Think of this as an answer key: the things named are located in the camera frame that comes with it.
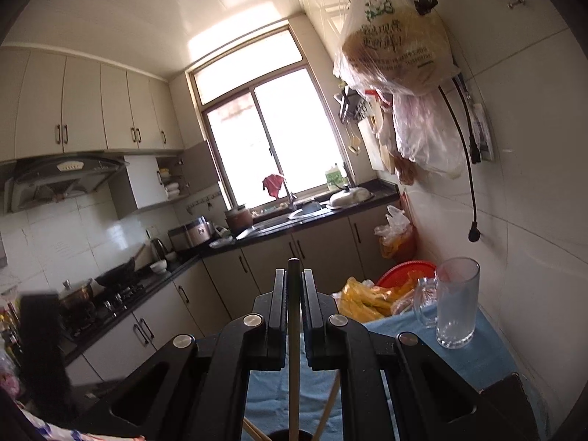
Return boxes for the clear bag with food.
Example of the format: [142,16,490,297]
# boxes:
[390,285,423,315]

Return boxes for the cream upper wall cabinets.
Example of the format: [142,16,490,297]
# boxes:
[0,48,184,161]

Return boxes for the yellow plastic bag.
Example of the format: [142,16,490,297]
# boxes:
[337,277,396,323]

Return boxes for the red plastic basin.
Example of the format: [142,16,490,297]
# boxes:
[376,260,437,288]

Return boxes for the steel pot with lid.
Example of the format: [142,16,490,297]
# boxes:
[57,279,95,311]

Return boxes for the open cabinet with dishes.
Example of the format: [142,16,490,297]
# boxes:
[110,140,221,219]

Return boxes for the wooden chopstick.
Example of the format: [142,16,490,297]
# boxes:
[241,417,265,441]
[316,372,341,439]
[287,258,301,439]

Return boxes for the printed plastic bag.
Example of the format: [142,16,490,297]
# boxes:
[333,0,462,97]

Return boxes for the brown clay pot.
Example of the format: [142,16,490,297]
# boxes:
[225,207,253,235]

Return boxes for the grey chopstick holder cup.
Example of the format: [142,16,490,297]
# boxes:
[268,429,314,441]

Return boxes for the steel range hood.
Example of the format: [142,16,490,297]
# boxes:
[4,154,129,212]

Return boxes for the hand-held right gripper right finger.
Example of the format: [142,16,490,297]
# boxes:
[301,270,494,441]

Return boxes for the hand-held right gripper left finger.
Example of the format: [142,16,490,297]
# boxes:
[98,269,290,441]

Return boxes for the red cloth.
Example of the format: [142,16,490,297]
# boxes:
[263,173,286,199]

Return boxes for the steel rice cooker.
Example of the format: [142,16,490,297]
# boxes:
[168,216,214,252]

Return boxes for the black kitchen countertop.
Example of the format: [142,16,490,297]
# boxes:
[60,183,399,368]

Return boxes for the steel pot lid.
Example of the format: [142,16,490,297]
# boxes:
[327,187,374,209]

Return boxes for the floral printed cloth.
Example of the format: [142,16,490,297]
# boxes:
[18,404,148,441]

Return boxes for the kitchen window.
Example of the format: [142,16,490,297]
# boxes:
[186,21,354,209]

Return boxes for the black cable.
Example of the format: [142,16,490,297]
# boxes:
[436,78,483,243]

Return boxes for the brown paper bags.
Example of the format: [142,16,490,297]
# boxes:
[395,154,416,187]

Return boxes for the green bottle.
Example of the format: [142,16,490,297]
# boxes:
[325,165,347,192]

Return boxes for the white cutting board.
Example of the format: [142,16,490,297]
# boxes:
[358,101,396,171]

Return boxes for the cream lower cabinets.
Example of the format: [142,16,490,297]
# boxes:
[64,202,400,387]

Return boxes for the black wall rack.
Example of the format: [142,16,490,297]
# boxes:
[334,87,368,125]

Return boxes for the white plastic bag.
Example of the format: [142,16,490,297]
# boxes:
[374,205,412,240]

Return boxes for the clear glass mug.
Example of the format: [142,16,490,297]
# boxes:
[412,257,481,349]

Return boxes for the gas stove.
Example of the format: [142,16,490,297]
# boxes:
[60,282,148,341]

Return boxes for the blue tablecloth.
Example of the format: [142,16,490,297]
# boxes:
[239,305,543,441]

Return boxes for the clear plastic bags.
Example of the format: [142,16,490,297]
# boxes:
[390,89,467,180]

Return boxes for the white power strip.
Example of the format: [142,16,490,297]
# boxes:
[466,101,496,162]

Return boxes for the dark brown box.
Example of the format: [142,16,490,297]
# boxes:
[478,373,540,441]

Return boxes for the steel sink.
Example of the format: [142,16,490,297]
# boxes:
[255,211,322,233]

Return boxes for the black wok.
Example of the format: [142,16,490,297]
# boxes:
[94,257,139,287]

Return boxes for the condiment bottles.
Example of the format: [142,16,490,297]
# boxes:
[0,303,24,377]

